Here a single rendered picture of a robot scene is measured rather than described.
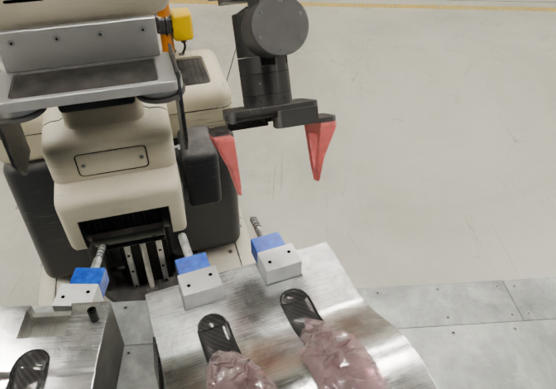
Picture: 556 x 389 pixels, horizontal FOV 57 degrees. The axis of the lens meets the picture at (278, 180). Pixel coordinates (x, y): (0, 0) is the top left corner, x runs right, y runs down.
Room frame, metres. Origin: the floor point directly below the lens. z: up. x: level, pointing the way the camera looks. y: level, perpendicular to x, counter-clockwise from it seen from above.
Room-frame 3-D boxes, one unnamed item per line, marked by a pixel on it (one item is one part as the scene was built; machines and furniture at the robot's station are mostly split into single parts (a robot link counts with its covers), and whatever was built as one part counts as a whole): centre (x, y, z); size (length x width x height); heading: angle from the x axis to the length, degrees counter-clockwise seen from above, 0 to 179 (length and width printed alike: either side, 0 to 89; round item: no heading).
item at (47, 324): (0.36, 0.27, 0.87); 0.05 x 0.05 x 0.04; 4
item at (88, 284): (0.47, 0.26, 0.83); 0.13 x 0.05 x 0.05; 0
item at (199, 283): (0.47, 0.12, 0.85); 0.13 x 0.05 x 0.05; 21
